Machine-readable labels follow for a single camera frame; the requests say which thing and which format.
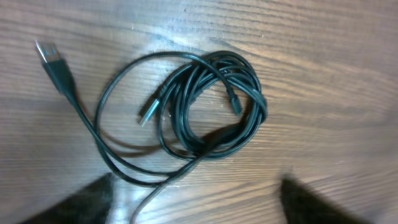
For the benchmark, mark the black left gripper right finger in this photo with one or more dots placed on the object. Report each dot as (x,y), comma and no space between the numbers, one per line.
(301,205)

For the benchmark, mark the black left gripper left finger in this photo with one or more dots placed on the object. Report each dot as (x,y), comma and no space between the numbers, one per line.
(91,204)

